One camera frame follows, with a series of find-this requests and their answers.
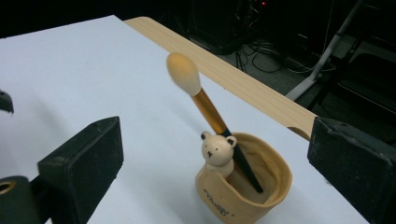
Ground black chair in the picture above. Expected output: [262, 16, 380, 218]
[311, 36, 396, 125]

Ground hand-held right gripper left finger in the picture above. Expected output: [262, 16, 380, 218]
[36, 116, 124, 224]

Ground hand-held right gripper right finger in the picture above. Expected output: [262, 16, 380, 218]
[307, 116, 396, 224]

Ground makeup brush with gold ferrule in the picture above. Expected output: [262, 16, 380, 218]
[166, 51, 264, 194]

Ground metal stand legs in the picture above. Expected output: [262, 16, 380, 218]
[285, 0, 366, 102]

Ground white board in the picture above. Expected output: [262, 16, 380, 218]
[0, 14, 370, 224]

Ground tan holder with bear figure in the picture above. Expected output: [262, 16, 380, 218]
[194, 130, 293, 224]

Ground tangle of floor cables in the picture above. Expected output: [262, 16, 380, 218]
[232, 34, 316, 77]

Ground wooden table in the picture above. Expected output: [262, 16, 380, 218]
[124, 16, 318, 142]

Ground black computer case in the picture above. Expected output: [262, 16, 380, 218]
[186, 0, 269, 56]

